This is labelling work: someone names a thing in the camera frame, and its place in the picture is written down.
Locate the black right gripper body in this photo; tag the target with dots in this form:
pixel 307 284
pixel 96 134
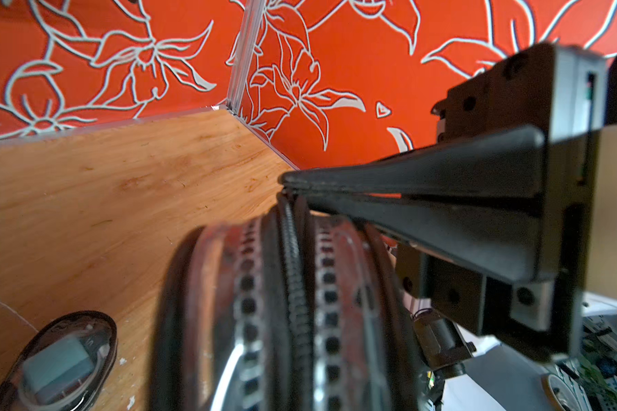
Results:
pixel 561 91

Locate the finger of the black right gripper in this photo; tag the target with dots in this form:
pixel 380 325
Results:
pixel 495 242
pixel 507 164

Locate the clear black-rimmed pouch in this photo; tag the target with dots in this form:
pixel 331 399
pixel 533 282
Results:
pixel 97 332
pixel 285 311

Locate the teal charger front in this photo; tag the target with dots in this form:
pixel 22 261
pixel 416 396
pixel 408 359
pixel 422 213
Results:
pixel 57 370

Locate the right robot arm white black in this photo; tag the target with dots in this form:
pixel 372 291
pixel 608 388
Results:
pixel 519 370

